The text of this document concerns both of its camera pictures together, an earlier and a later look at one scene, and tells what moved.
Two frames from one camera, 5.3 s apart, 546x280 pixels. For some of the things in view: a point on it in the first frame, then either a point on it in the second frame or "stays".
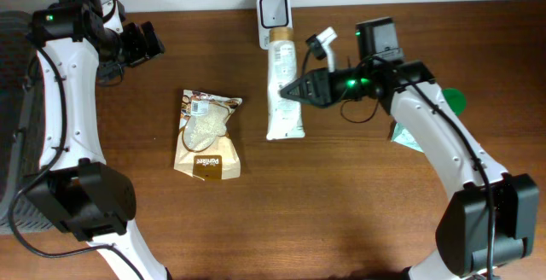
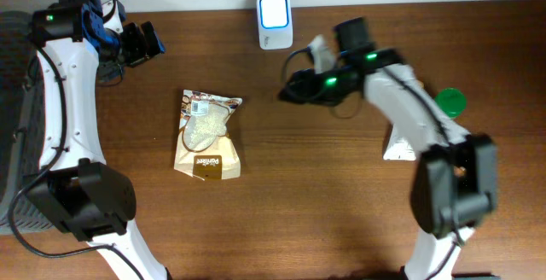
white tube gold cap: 284,114 -> 398,148
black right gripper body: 341,82 stays
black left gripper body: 132,49 stays
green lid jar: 455,99 stays
